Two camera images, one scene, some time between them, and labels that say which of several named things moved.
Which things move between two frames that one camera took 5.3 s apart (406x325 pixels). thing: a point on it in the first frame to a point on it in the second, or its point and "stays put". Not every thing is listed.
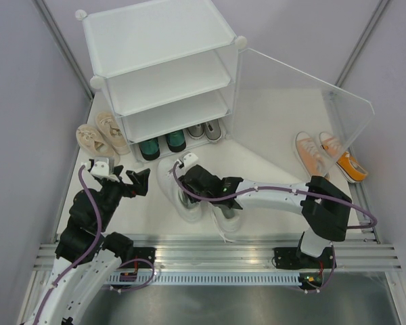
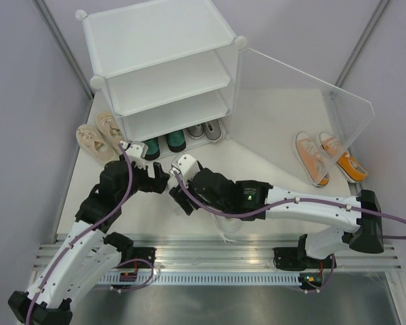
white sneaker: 230,227 stays put
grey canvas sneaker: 197,131 stays put
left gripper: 140,181 to 157,185
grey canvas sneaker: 212,130 stays put
